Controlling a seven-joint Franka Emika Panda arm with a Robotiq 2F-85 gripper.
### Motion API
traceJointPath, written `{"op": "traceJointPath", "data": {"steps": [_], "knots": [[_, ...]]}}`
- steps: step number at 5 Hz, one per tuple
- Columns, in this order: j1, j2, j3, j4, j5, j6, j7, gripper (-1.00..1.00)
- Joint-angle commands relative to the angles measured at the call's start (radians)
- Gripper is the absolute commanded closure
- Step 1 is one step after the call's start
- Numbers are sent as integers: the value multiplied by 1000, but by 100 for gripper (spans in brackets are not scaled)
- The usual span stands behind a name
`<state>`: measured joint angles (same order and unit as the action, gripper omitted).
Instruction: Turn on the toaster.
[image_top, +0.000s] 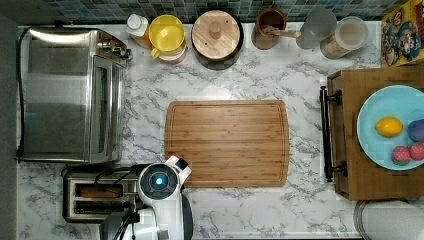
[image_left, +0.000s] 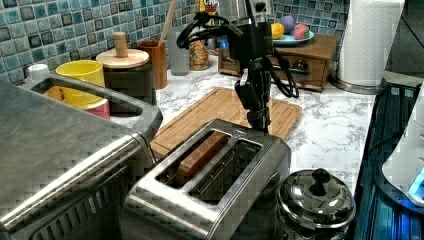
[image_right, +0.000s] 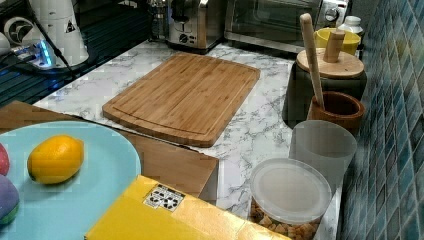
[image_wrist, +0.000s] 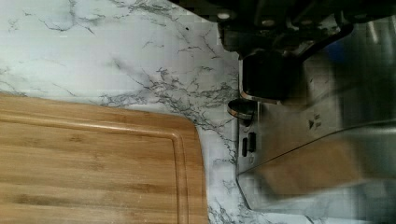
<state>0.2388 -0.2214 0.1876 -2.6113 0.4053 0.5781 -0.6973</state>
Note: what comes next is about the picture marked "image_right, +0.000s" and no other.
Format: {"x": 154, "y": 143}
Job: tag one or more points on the white capped bottle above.
{"x": 352, "y": 24}

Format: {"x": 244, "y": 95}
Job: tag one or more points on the purple toy fruit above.
{"x": 9, "y": 201}

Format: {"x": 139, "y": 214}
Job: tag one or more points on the yellow mug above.
{"x": 350, "y": 42}

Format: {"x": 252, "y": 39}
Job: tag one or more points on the frosted plastic cup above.
{"x": 325, "y": 146}

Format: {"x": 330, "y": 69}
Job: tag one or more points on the clear jar with cereal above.
{"x": 289, "y": 197}

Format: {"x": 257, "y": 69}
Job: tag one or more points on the light blue plate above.
{"x": 66, "y": 211}

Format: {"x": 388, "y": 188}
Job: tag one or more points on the yellow cereal box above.
{"x": 149, "y": 210}

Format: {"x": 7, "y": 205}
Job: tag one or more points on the red toy strawberry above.
{"x": 4, "y": 161}

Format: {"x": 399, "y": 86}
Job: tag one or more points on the wooden serving tray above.
{"x": 180, "y": 168}

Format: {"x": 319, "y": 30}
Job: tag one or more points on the silver two-slot toaster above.
{"x": 196, "y": 24}

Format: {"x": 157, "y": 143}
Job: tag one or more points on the brown wooden cup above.
{"x": 339, "y": 108}

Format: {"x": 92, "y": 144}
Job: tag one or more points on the silver toaster oven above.
{"x": 276, "y": 23}

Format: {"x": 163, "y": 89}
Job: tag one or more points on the wooden spoon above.
{"x": 309, "y": 45}

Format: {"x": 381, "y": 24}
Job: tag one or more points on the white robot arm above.
{"x": 45, "y": 32}

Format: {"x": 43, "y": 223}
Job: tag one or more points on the bamboo cutting board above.
{"x": 188, "y": 99}

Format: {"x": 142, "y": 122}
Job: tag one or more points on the yellow lemon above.
{"x": 56, "y": 159}

